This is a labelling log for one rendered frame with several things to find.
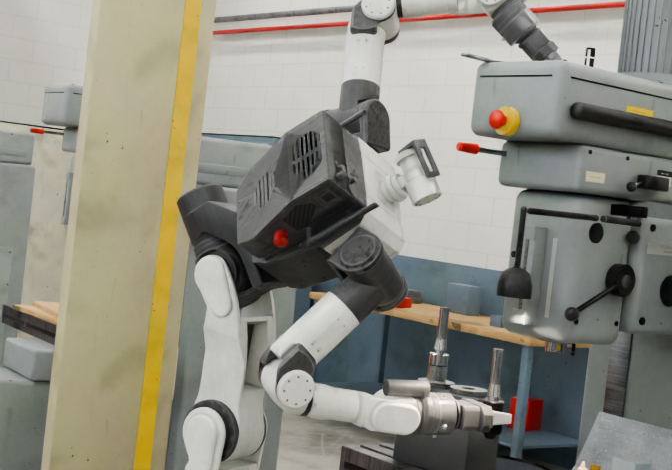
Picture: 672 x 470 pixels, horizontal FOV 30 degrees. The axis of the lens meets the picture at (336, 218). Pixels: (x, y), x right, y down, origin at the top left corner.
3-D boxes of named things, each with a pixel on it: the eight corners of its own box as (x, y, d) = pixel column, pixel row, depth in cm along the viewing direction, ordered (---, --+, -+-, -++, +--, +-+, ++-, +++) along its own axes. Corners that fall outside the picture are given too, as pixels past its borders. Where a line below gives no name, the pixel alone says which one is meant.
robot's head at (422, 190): (399, 210, 263) (433, 191, 259) (381, 167, 266) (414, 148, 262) (413, 212, 269) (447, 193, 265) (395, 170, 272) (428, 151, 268)
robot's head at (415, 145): (402, 193, 265) (424, 176, 259) (386, 157, 267) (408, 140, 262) (422, 190, 269) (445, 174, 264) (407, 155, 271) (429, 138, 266)
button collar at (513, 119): (511, 135, 258) (515, 106, 257) (491, 134, 262) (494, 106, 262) (518, 136, 259) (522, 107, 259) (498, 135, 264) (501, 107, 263)
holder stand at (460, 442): (463, 480, 287) (473, 394, 287) (391, 459, 303) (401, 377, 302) (494, 476, 296) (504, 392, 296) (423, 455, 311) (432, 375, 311)
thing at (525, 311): (523, 324, 266) (535, 226, 265) (510, 321, 269) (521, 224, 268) (536, 325, 268) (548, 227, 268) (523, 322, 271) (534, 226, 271)
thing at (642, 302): (632, 334, 271) (646, 215, 271) (548, 318, 291) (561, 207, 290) (686, 336, 283) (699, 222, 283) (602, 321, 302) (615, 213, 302)
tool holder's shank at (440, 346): (446, 355, 301) (451, 308, 301) (433, 353, 301) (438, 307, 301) (446, 353, 304) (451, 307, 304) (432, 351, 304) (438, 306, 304)
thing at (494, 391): (502, 402, 268) (507, 350, 268) (487, 401, 268) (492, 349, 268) (499, 400, 271) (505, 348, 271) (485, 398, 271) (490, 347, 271)
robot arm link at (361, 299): (341, 296, 245) (390, 249, 247) (316, 277, 252) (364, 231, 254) (365, 330, 253) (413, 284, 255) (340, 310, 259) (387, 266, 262)
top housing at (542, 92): (554, 137, 251) (564, 57, 250) (464, 134, 271) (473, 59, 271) (698, 163, 280) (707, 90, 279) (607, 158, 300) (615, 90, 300)
